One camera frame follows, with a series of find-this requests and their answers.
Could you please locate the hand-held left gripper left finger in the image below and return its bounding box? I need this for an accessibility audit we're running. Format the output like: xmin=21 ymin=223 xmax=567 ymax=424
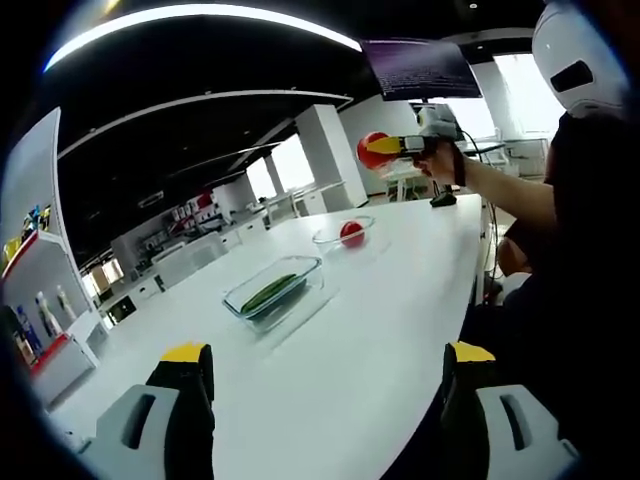
xmin=77 ymin=342 xmax=217 ymax=480

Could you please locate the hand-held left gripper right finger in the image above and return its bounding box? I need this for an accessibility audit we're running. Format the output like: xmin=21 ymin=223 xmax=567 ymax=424
xmin=407 ymin=341 xmax=584 ymax=480

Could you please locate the large red tomato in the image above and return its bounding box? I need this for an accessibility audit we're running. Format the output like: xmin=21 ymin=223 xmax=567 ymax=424
xmin=356 ymin=131 xmax=401 ymax=170

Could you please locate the small red tomato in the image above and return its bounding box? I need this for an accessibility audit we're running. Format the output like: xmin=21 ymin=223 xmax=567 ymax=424
xmin=339 ymin=219 xmax=369 ymax=250

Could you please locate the round glass storage container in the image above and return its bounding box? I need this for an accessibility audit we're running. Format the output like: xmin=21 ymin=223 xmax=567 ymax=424
xmin=312 ymin=214 xmax=377 ymax=254

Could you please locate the rectangular glass storage container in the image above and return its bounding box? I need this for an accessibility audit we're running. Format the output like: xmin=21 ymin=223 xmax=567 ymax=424
xmin=222 ymin=254 xmax=325 ymax=335

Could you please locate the person's right hand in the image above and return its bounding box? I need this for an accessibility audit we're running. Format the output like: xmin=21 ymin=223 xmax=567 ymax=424
xmin=412 ymin=140 xmax=466 ymax=186

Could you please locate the black desk stand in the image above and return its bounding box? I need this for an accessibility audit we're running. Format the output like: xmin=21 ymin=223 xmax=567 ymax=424
xmin=429 ymin=183 xmax=459 ymax=209

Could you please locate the person's black clothing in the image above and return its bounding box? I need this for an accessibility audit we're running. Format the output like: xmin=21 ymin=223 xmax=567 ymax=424
xmin=459 ymin=112 xmax=640 ymax=480

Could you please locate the person's bare knee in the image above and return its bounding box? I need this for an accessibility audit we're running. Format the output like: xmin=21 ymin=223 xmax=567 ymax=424
xmin=497 ymin=234 xmax=534 ymax=277

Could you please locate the white worn device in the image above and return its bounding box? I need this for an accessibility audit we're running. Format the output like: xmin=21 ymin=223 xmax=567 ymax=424
xmin=531 ymin=2 xmax=631 ymax=119

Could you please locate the blue bottle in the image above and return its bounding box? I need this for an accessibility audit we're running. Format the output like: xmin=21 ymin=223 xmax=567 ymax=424
xmin=17 ymin=304 xmax=44 ymax=352

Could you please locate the white table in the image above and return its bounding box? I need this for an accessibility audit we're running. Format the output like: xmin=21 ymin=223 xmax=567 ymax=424
xmin=49 ymin=192 xmax=494 ymax=480

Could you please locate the white display shelf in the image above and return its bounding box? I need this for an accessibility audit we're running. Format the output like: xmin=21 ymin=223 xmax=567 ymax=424
xmin=0 ymin=204 xmax=111 ymax=406

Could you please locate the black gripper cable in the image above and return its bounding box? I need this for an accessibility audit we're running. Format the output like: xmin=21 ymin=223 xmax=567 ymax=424
xmin=458 ymin=128 xmax=484 ymax=154

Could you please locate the large dark wall screen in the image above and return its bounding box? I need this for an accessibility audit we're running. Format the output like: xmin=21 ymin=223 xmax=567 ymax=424
xmin=359 ymin=38 xmax=484 ymax=101

